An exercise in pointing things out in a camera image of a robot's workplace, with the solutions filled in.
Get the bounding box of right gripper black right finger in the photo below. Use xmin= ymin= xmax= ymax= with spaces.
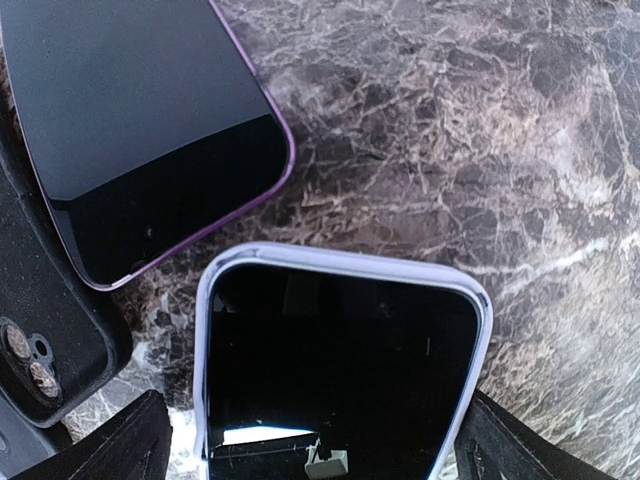
xmin=454 ymin=390 xmax=605 ymax=480

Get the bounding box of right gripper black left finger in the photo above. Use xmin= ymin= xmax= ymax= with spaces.
xmin=15 ymin=390 xmax=173 ymax=480

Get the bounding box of purple phone with dark screen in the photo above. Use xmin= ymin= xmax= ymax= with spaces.
xmin=1 ymin=1 xmax=295 ymax=291

